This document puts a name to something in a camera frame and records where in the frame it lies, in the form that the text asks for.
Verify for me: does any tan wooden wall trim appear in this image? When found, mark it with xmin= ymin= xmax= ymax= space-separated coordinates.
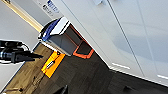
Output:
xmin=0 ymin=0 xmax=45 ymax=33

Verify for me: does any orange metal bin frame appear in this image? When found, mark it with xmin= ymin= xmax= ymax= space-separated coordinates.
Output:
xmin=72 ymin=30 xmax=95 ymax=60

